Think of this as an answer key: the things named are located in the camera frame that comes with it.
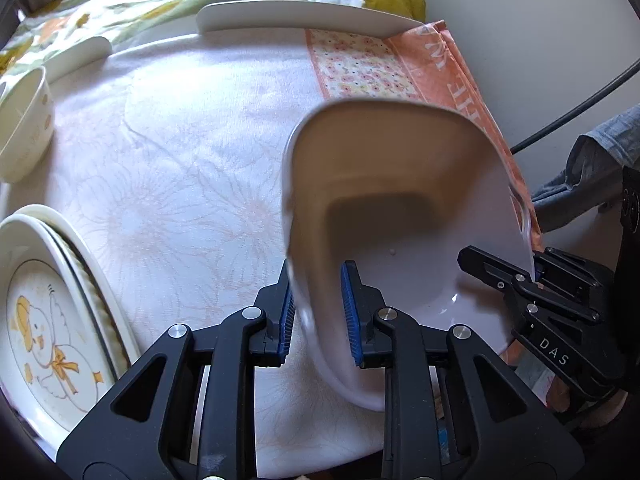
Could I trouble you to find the white floral tablecloth orange border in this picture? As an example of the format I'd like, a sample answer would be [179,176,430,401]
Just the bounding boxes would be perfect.
[0,20,546,480]

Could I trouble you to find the plain white plate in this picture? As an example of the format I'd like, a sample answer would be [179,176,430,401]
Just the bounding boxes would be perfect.
[0,203,143,376]

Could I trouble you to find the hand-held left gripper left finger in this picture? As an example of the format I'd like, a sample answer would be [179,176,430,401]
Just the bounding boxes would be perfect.
[56,260,297,480]

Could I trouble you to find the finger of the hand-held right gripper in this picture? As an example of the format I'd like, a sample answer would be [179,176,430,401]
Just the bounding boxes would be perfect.
[533,247,615,322]
[457,246,540,306]

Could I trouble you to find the grey hanging garment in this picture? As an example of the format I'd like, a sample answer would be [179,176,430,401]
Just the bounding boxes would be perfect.
[530,115,640,233]

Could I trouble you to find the cream plate with duck print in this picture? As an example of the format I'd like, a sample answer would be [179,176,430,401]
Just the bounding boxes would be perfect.
[0,215,123,461]

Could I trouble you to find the person's right hand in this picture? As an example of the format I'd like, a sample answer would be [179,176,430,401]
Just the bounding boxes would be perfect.
[547,375,633,431]

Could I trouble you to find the pink square bowl with handles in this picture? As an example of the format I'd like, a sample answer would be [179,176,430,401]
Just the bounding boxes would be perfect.
[281,99,537,413]

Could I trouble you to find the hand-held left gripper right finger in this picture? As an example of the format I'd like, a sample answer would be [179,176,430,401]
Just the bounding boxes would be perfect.
[341,260,585,480]

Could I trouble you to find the black clothes rack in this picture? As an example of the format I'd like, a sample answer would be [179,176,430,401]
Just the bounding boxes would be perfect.
[509,57,640,153]

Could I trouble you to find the cream round bowl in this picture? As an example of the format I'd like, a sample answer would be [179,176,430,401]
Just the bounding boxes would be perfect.
[0,66,56,183]

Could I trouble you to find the floral green yellow duvet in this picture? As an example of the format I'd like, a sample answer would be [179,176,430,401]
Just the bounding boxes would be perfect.
[0,0,428,76]

